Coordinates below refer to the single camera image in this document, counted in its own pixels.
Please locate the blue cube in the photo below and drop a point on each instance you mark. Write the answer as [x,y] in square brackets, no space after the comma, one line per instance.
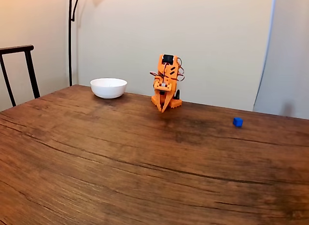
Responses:
[237,122]

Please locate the white bowl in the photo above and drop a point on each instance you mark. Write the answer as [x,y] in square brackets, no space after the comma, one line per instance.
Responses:
[108,88]

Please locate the black floor lamp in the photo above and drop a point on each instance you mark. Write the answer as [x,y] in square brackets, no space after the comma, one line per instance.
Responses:
[70,41]

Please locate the pale curtain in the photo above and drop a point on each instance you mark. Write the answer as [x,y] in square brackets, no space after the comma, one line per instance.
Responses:
[289,53]

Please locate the black chair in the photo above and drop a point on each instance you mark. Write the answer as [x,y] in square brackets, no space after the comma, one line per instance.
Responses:
[29,58]

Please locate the orange gripper camera mount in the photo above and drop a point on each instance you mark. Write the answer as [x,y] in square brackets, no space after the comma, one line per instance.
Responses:
[160,83]

